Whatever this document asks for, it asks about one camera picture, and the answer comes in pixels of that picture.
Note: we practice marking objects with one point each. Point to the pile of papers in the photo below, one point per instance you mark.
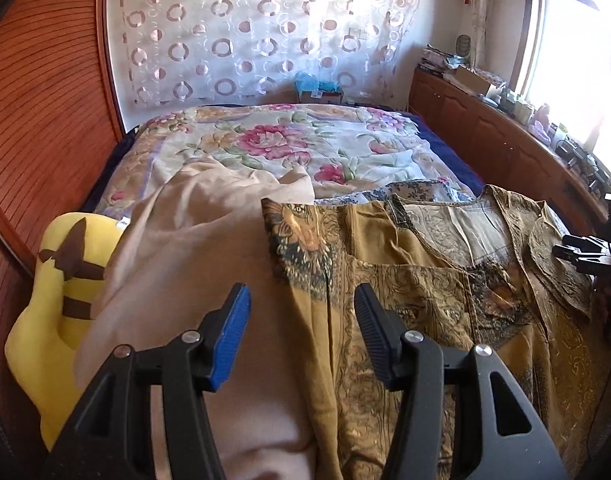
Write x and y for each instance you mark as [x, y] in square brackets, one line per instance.
[435, 60]

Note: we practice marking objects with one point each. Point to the white circle-patterned curtain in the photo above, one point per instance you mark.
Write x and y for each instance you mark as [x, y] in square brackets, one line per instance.
[235, 35]

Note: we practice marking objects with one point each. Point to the cardboard box with blue contents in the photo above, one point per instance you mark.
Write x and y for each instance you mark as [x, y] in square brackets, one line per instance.
[318, 90]

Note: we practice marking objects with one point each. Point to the navy blue blanket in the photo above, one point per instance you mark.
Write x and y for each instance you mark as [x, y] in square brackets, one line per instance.
[445, 155]

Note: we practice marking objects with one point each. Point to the wooden slatted wardrobe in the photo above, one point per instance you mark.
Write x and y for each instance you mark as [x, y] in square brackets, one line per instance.
[45, 110]

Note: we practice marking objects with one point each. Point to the open cardboard box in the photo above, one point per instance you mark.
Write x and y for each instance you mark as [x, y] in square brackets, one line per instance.
[473, 82]

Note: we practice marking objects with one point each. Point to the clutter of small bottles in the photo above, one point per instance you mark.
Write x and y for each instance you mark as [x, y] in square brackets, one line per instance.
[565, 145]

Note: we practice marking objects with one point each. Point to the blue floral white garment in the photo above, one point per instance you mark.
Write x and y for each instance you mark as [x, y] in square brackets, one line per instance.
[425, 187]

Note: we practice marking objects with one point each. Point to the glass jar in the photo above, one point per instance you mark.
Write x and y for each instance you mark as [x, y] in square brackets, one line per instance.
[464, 46]

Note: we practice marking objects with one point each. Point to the pale beige cloth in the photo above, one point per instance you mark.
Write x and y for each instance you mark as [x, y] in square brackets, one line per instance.
[185, 240]

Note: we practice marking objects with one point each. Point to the beige side curtain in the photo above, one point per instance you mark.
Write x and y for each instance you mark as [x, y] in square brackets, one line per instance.
[490, 10]

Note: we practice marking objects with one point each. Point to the mustard patterned garment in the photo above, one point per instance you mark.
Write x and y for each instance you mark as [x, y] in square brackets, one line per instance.
[435, 290]

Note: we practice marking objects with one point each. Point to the yellow plush toy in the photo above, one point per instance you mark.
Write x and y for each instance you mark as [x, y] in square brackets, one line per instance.
[40, 350]

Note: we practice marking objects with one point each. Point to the floral bedspread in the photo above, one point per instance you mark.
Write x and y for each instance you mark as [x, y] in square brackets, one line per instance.
[285, 135]

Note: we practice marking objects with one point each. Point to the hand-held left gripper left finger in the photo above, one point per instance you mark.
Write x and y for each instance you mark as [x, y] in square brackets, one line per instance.
[233, 340]

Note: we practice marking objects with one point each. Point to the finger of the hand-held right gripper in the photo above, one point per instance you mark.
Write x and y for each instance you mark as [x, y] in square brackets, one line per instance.
[580, 254]

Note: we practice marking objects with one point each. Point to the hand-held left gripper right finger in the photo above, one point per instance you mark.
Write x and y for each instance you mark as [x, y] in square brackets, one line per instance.
[375, 340]

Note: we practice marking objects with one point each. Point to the window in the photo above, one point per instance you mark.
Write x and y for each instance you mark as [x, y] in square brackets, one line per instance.
[575, 35]

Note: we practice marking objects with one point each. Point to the long wooden cabinet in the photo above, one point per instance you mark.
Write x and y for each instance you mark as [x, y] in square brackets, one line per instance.
[485, 130]

